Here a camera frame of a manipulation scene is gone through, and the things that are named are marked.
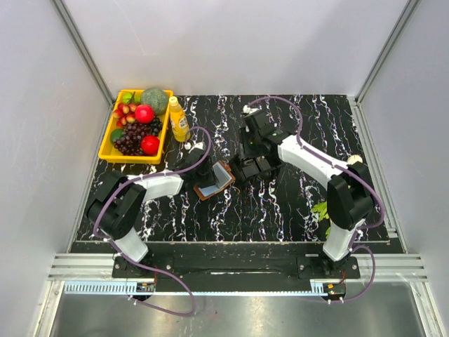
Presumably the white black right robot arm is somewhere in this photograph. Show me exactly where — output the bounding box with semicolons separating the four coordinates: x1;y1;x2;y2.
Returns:
241;105;380;278

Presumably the green melon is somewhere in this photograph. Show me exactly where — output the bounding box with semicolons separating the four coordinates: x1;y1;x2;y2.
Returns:
140;88;169;116

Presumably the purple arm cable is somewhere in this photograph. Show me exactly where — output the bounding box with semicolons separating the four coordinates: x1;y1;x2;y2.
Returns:
93;126;213;317
241;95;386;305

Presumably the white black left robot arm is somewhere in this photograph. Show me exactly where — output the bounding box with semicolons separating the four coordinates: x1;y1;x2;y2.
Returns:
84;142;215;277

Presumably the dark purple grape bunch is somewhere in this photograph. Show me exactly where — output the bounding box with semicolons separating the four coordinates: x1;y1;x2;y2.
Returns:
112;121;149;156

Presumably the green lime fruit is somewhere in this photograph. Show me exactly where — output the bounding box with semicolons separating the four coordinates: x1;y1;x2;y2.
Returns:
109;128;125;144

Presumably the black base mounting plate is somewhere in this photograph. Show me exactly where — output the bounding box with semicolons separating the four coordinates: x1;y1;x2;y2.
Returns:
112;242;361;293

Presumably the black grape bunch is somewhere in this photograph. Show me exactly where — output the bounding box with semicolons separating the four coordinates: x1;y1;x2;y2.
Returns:
148;117;163;137

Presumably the small red fruit cluster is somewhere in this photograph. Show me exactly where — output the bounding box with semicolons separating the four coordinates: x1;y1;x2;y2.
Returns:
112;103;137;128

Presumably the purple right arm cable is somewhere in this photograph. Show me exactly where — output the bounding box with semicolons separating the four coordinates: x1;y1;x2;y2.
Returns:
241;95;386;305

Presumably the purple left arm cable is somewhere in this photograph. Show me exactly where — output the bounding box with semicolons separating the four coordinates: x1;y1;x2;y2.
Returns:
93;126;213;317

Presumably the red pomegranate upper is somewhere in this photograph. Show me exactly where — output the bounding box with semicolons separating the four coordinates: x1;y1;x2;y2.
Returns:
135;105;155;124

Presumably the black plastic card box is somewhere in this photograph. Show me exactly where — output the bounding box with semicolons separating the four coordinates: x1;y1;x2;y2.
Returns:
229;154;283;186

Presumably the yellow plastic fruit tray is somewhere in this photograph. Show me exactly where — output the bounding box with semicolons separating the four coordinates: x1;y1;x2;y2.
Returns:
98;88;173;165

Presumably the red pomegranate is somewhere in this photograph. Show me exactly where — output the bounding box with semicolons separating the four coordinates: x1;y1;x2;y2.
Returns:
135;105;155;124
140;135;160;156

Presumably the yellow juice bottle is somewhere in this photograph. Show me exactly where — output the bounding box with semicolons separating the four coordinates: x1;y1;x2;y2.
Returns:
168;96;189;143

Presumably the red pomegranate lower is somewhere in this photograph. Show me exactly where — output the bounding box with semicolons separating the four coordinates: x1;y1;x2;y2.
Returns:
140;135;160;156

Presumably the brown leather card holder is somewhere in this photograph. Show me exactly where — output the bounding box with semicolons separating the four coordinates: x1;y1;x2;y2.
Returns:
194;161;236;201

